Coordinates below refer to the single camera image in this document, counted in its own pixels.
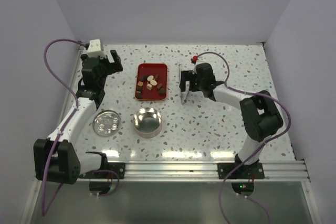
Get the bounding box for black mounting plate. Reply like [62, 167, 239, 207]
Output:
[79, 162, 126, 179]
[217, 162, 265, 179]

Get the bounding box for metal tongs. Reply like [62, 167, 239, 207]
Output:
[178, 63, 192, 105]

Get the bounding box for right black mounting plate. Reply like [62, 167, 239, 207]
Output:
[217, 162, 265, 179]

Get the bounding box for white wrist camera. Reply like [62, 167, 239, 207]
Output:
[87, 39, 105, 58]
[192, 62, 203, 74]

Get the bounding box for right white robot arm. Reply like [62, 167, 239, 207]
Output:
[180, 63, 284, 178]

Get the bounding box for red rectangular tray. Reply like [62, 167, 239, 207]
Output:
[134, 63, 168, 102]

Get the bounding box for round metal tin lid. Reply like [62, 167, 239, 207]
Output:
[92, 110, 121, 137]

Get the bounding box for dark oval chocolate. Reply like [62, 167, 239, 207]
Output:
[135, 92, 142, 99]

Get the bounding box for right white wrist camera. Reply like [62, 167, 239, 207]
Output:
[192, 62, 203, 74]

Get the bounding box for round metal tin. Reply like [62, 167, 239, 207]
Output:
[133, 108, 162, 138]

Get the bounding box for aluminium front rail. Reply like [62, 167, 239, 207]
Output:
[78, 158, 312, 183]

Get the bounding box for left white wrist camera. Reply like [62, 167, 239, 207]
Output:
[87, 39, 105, 58]

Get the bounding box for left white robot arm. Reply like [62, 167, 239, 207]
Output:
[33, 50, 123, 184]

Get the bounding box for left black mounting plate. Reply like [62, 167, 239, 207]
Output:
[79, 162, 126, 179]

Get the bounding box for white oval chocolate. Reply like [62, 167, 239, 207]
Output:
[150, 79, 157, 86]
[147, 75, 154, 81]

